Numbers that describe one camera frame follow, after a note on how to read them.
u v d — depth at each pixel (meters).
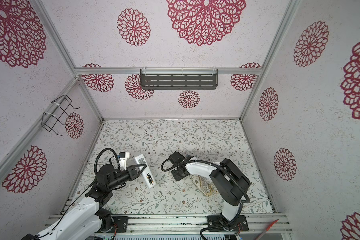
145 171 0.76
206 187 0.83
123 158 0.72
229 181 0.47
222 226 0.61
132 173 0.70
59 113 0.80
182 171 0.66
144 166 0.76
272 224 0.72
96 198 0.58
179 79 1.00
